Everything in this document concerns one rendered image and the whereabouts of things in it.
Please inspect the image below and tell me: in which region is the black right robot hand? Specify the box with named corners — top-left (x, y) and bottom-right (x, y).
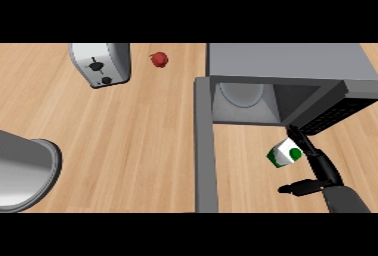
top-left (276, 124), bottom-right (345, 198)

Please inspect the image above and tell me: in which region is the white and green milk carton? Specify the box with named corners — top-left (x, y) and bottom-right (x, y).
top-left (265, 138), bottom-right (304, 169)

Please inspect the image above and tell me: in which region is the grey microwave door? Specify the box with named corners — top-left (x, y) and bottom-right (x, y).
top-left (193, 76), bottom-right (220, 214)

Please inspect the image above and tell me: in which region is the grey microwave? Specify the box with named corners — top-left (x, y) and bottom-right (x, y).
top-left (205, 43), bottom-right (378, 137)

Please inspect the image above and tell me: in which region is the red apple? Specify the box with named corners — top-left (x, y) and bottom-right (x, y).
top-left (149, 51), bottom-right (171, 69)

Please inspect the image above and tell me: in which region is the silver toaster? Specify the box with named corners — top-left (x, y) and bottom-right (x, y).
top-left (67, 43), bottom-right (132, 90)

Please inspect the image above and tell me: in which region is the silver steel sink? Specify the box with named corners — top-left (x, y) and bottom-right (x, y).
top-left (0, 130), bottom-right (63, 214)

